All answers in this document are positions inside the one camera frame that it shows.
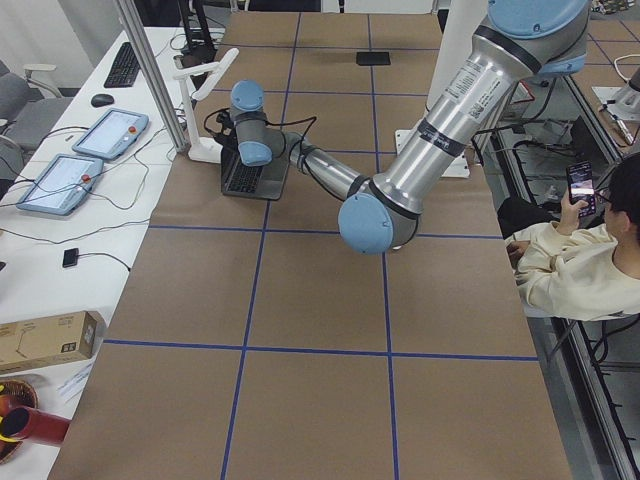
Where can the grey laptop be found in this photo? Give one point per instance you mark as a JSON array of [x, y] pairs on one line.
[[262, 182]]

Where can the cardboard lamp box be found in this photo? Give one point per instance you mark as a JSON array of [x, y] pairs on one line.
[[48, 341]]

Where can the black keyboard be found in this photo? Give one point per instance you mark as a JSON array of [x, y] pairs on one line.
[[124, 69]]

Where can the black desk mouse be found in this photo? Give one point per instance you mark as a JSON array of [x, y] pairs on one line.
[[102, 99]]

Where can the grey office chair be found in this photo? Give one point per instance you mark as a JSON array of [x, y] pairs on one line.
[[29, 110]]

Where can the small black puck device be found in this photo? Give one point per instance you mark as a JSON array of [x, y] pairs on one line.
[[70, 257]]

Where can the person in cream sweater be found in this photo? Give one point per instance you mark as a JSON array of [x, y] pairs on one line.
[[586, 274]]

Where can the aluminium frame post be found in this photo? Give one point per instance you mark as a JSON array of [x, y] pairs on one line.
[[135, 31]]

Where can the upper blue teach pendant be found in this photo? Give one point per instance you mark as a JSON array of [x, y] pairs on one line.
[[112, 134]]

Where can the lower blue teach pendant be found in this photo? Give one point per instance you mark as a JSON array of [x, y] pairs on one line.
[[62, 186]]

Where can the black smartphone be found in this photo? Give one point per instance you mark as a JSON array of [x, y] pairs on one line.
[[581, 186]]

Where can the blue teach pendant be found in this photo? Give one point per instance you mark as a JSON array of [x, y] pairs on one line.
[[62, 186], [112, 134]]

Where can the black mouse pad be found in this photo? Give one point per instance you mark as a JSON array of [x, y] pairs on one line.
[[373, 58]]

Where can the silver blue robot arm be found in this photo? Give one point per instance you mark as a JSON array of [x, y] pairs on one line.
[[515, 40]]

